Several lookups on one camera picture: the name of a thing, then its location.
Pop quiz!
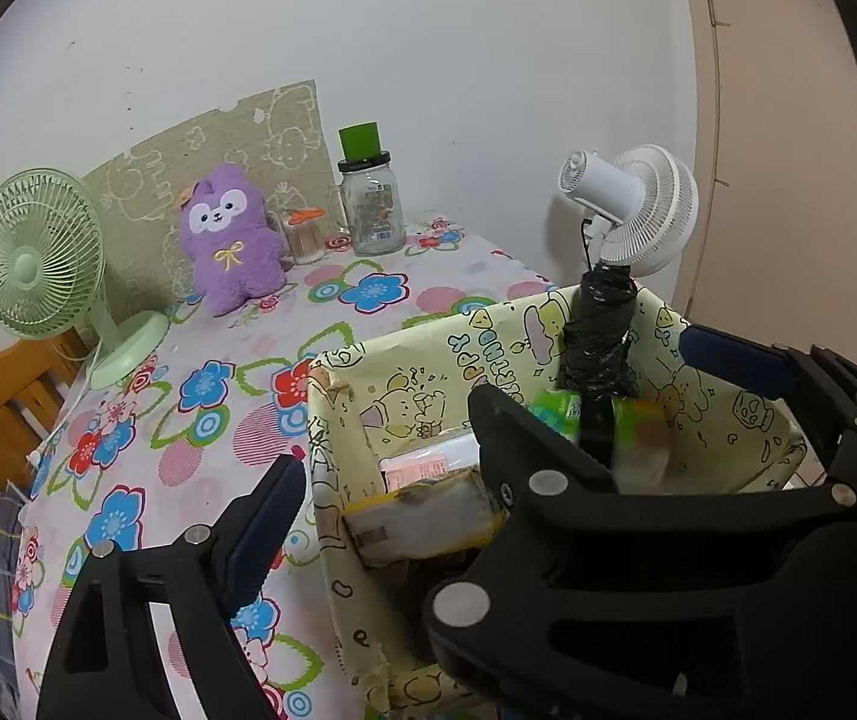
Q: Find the cotton swab jar orange lid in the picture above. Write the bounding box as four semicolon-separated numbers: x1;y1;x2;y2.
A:
283;206;325;265

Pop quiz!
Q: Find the pink packet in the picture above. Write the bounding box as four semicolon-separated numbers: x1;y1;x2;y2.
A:
379;439;482;492

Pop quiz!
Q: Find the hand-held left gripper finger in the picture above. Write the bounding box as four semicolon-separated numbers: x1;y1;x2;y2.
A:
37;454;308;720

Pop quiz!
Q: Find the beige door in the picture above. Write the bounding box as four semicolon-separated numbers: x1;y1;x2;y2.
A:
672;0;857;383

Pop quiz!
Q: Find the purple plush toy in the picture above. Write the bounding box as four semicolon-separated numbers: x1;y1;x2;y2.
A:
177;163;289;317

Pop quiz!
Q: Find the yellow packet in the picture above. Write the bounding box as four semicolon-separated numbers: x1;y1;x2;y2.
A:
343;465;508;567

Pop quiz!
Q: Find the black plastic bag roll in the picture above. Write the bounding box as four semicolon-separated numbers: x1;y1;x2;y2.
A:
562;261;641;466

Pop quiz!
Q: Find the floral tablecloth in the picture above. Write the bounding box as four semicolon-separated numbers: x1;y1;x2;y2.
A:
12;214;557;720

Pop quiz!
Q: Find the green desk fan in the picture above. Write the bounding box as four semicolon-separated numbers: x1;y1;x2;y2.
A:
0;169;170;391

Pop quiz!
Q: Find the white standing fan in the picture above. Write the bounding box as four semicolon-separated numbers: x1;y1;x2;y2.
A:
558;144;700;278

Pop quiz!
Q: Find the white fan cable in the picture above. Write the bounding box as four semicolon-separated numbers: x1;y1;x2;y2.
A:
25;341;103;466

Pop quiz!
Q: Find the glass jar with black lid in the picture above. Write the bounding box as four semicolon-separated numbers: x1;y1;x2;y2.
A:
334;120;407;256

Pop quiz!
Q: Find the green packet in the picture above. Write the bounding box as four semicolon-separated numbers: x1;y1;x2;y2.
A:
529;388;673;466

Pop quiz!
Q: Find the yellow cartoon printed box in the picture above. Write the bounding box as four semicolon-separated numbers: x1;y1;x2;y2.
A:
304;283;808;713

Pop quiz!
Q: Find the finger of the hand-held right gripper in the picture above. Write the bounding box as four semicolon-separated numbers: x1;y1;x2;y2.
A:
422;384;850;665
679;326;857;511

